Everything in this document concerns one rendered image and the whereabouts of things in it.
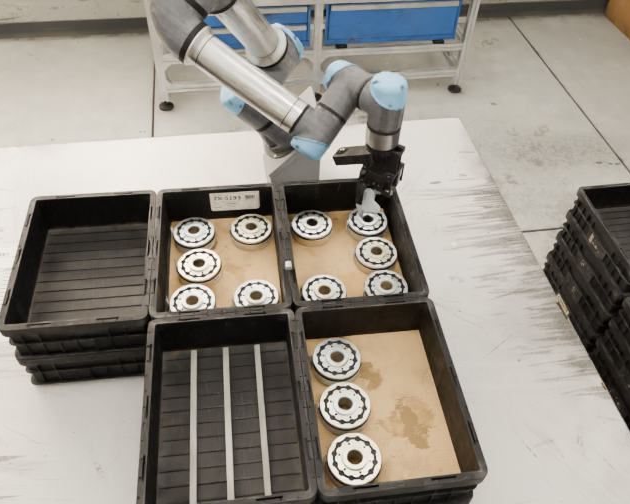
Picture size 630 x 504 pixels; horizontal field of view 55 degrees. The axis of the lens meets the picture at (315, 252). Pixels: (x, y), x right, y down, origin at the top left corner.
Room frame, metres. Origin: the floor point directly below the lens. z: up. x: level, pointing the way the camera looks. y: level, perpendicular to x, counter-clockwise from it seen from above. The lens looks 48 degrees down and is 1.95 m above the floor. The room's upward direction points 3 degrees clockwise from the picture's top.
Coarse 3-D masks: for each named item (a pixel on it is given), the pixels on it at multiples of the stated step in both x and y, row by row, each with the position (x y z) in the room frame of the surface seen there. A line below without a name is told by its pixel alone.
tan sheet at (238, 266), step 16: (176, 224) 1.09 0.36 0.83; (224, 224) 1.10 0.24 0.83; (272, 224) 1.11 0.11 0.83; (224, 240) 1.05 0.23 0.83; (272, 240) 1.06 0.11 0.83; (176, 256) 0.98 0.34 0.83; (224, 256) 0.99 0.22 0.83; (240, 256) 1.00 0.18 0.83; (256, 256) 1.00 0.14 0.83; (272, 256) 1.00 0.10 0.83; (176, 272) 0.93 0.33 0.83; (224, 272) 0.94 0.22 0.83; (240, 272) 0.94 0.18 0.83; (256, 272) 0.95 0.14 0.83; (272, 272) 0.95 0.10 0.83; (176, 288) 0.88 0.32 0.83; (224, 288) 0.89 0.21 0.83; (224, 304) 0.85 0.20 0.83
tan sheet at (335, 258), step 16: (336, 224) 1.13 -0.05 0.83; (336, 240) 1.07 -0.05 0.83; (352, 240) 1.07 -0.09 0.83; (304, 256) 1.01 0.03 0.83; (320, 256) 1.01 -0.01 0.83; (336, 256) 1.01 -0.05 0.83; (352, 256) 1.02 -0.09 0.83; (304, 272) 0.96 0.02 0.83; (320, 272) 0.96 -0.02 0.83; (336, 272) 0.96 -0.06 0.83; (352, 272) 0.96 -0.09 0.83; (400, 272) 0.97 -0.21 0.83; (352, 288) 0.91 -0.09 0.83
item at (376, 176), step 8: (400, 144) 1.08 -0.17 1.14; (376, 152) 1.05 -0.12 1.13; (384, 152) 1.05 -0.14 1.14; (392, 152) 1.05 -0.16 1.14; (400, 152) 1.05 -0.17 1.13; (376, 160) 1.07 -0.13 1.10; (384, 160) 1.06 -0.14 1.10; (392, 160) 1.05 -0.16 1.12; (400, 160) 1.06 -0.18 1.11; (368, 168) 1.07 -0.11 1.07; (376, 168) 1.06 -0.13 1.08; (384, 168) 1.06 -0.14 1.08; (392, 168) 1.05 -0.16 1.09; (400, 168) 1.06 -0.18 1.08; (360, 176) 1.06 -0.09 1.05; (368, 176) 1.05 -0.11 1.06; (376, 176) 1.04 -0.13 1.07; (384, 176) 1.04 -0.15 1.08; (392, 176) 1.04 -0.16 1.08; (400, 176) 1.09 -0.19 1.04; (368, 184) 1.06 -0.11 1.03; (376, 184) 1.05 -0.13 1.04; (384, 184) 1.05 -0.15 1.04; (392, 184) 1.06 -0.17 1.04; (384, 192) 1.03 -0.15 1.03
